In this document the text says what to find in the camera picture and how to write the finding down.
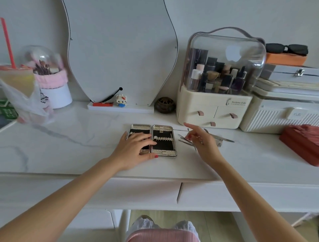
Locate person's right hand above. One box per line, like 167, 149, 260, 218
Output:
184, 123, 225, 166

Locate person's left hand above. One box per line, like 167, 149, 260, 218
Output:
109, 131, 159, 171

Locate silver manicure kit case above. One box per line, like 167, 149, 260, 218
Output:
126, 124, 177, 158

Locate person's right forearm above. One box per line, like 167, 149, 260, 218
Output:
212, 156, 308, 242

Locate person's left forearm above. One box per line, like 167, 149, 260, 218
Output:
0, 156, 123, 242

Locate silver tweezers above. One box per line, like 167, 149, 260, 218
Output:
178, 134, 198, 151

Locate white mirror base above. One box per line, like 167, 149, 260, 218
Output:
87, 101, 155, 115

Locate long silver manicure tool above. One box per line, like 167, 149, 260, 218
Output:
204, 128, 235, 143

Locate cream cosmetic organiser clear lid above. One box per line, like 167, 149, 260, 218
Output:
176, 27, 267, 130

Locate small cat block figurine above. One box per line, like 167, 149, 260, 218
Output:
116, 94, 128, 108

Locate dark brown round ornament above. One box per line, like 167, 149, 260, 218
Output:
154, 97, 176, 114

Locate black hair stick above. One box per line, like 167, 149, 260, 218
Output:
101, 87, 123, 103

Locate wide white desk drawer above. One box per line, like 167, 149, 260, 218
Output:
0, 176, 182, 210

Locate group of cosmetic bottles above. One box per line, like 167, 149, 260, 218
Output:
186, 49, 248, 95

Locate white desk leg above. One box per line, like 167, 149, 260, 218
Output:
118, 209, 131, 242

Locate person's white trousers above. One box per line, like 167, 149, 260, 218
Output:
125, 215, 200, 240

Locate white brush holder clear dome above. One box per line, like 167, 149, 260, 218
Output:
19, 45, 73, 110

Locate person's pink top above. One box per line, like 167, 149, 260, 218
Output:
126, 229, 201, 242

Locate wavy frameless mirror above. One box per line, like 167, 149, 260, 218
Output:
61, 0, 179, 107

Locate white ribbed storage box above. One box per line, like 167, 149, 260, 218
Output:
239, 79, 319, 134

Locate pink fluffy band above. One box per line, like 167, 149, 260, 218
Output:
34, 69, 69, 90

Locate clear plastic bag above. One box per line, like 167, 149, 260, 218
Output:
0, 79, 55, 125

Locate bunch of makeup brushes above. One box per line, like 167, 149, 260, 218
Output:
32, 59, 60, 76

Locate dark red box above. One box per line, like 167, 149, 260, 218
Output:
279, 124, 319, 167

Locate green basket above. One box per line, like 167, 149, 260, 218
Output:
0, 99, 18, 120

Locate white case with metal clasp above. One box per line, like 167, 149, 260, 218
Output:
259, 63, 319, 84

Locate plastic drink cup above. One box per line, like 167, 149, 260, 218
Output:
0, 64, 35, 98

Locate orange box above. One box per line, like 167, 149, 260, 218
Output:
265, 52, 308, 67

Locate black sunglasses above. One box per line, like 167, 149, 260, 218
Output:
265, 43, 309, 56

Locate red straw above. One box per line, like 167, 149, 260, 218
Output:
0, 17, 17, 69

